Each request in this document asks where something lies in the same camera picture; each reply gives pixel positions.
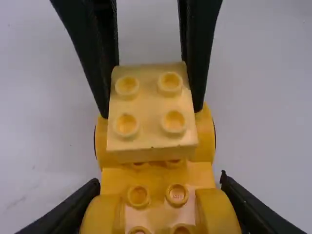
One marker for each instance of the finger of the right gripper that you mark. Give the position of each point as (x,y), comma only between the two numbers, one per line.
(197,48)
(92,48)

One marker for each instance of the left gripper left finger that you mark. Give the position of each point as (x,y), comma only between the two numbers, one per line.
(61,214)

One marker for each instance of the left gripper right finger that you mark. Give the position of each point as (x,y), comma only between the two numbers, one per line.
(256,219)

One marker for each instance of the pale yellow toy brick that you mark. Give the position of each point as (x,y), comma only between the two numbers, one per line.
(151,117)

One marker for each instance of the yellow toy car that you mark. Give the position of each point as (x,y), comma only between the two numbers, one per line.
(156,180)

